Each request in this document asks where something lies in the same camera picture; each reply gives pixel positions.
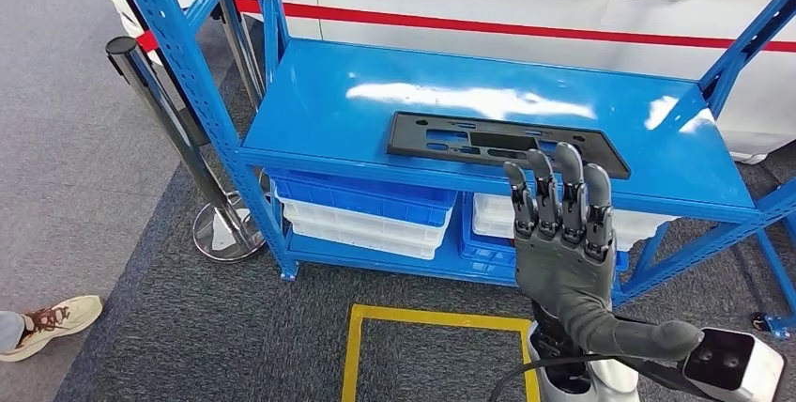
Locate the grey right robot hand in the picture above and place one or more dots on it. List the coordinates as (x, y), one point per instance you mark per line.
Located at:
(566, 275)

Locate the black plastic mounting panel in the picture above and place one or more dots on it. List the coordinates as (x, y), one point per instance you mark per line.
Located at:
(410, 138)

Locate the blue plastic crate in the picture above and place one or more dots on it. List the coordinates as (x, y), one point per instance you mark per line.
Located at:
(485, 256)
(373, 203)

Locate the red barrier belt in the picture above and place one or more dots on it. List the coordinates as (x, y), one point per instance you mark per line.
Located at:
(497, 27)

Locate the black thin stand round base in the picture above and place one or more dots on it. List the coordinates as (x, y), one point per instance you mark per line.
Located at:
(193, 128)

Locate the beige sneaker brown laces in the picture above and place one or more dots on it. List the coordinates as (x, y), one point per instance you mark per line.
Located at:
(62, 324)

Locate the person's leg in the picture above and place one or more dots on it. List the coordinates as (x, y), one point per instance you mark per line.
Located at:
(9, 331)

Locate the chrome stanchion post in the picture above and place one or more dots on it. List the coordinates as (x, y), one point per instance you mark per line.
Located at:
(214, 237)
(239, 51)

